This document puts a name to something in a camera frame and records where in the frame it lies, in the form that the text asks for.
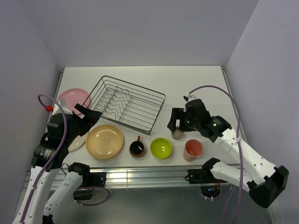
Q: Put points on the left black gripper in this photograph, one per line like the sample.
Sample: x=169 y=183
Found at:
x=91 y=116

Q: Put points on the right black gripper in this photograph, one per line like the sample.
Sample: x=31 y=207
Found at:
x=178 y=113

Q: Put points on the small patterned glass cup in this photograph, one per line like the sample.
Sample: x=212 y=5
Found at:
x=177 y=134

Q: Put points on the lime green bowl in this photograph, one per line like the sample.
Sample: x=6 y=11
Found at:
x=161 y=148

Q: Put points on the orange brown ceramic mug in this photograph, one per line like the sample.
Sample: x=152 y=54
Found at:
x=137 y=148

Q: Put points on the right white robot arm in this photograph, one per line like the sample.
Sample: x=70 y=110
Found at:
x=263 y=180

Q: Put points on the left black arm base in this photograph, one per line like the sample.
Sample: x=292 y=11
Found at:
x=90 y=179

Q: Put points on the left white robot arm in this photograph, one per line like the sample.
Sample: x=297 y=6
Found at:
x=62 y=129

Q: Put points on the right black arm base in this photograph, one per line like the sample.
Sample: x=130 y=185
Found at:
x=210 y=188

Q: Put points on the cream yellow floral plate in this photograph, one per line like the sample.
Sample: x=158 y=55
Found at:
x=78 y=142

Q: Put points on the orange plastic plate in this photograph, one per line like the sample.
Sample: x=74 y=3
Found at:
x=104 y=142

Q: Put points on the pink plastic plate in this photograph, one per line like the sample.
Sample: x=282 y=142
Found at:
x=75 y=96

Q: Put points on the pink plastic cup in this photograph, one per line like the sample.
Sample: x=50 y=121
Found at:
x=193 y=149

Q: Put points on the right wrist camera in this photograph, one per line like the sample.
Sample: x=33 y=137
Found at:
x=189 y=97

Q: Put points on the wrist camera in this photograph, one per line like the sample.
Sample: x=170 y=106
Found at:
x=189 y=97
x=62 y=103

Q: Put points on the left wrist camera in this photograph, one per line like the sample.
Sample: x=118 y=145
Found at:
x=62 y=103

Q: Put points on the metal wire dish rack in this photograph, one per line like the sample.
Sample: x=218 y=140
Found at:
x=126 y=104

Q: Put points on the aluminium front rail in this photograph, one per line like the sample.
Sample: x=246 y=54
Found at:
x=146 y=177

